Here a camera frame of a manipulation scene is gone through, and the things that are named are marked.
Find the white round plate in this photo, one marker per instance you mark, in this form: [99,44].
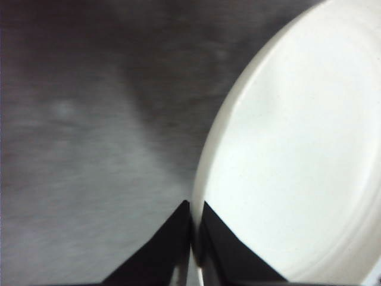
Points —
[297,149]

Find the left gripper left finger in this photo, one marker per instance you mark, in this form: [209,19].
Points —
[160,253]

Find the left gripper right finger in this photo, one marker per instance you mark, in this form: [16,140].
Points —
[226,256]

